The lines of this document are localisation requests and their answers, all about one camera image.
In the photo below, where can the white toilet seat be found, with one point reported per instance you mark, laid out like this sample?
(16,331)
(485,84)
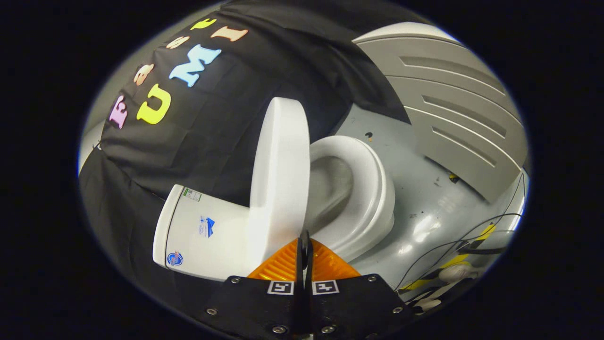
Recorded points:
(373,189)

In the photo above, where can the white toilet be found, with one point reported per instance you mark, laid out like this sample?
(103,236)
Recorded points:
(212,236)

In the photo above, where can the white drawer cabinet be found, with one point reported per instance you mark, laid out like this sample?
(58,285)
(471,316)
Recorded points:
(453,113)

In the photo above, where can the white rounded object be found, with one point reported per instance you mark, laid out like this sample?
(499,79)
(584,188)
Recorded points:
(455,272)

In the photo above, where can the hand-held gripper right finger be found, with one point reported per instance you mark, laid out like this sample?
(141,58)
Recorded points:
(354,307)

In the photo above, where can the black backdrop cloth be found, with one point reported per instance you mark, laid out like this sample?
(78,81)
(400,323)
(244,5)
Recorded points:
(212,141)

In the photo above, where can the white toilet lid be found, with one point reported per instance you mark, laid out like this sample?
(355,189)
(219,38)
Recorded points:
(281,179)

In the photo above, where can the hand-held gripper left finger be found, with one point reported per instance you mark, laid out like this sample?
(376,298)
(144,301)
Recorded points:
(255,307)

